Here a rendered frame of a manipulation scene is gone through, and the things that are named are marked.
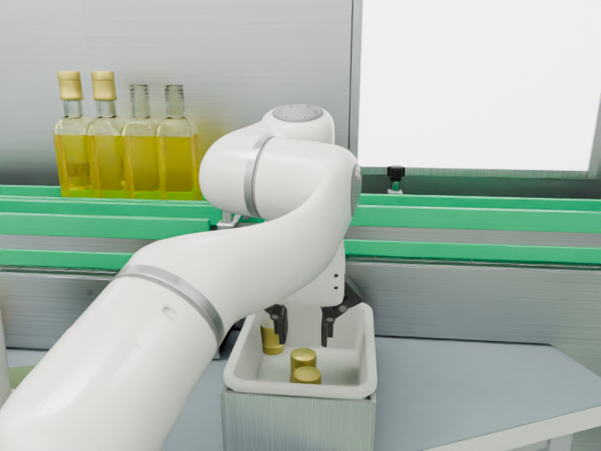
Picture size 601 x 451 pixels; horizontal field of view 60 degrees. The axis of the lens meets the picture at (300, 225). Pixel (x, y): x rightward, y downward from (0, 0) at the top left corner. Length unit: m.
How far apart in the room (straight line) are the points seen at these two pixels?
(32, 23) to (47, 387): 0.90
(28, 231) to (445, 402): 0.63
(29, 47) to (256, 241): 0.85
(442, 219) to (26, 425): 0.65
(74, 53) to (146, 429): 0.87
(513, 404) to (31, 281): 0.69
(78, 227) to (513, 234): 0.64
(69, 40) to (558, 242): 0.91
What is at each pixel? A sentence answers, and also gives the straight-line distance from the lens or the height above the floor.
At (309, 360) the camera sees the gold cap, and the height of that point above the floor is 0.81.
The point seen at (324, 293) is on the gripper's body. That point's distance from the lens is 0.60.
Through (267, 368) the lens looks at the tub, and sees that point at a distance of 0.75.
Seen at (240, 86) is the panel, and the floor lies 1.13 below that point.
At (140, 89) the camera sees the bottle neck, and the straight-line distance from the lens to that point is 0.87.
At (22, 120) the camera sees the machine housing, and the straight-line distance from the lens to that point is 1.16.
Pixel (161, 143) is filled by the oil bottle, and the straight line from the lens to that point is 0.84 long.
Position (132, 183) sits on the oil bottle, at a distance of 0.88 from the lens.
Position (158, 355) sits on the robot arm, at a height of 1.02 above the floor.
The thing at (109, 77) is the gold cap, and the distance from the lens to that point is 0.89.
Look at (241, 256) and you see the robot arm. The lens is 0.35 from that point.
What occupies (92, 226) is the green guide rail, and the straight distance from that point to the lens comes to 0.80.
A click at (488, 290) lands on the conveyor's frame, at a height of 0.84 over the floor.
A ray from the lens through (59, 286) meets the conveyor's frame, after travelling 0.84.
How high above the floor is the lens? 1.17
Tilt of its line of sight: 17 degrees down
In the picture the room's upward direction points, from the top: straight up
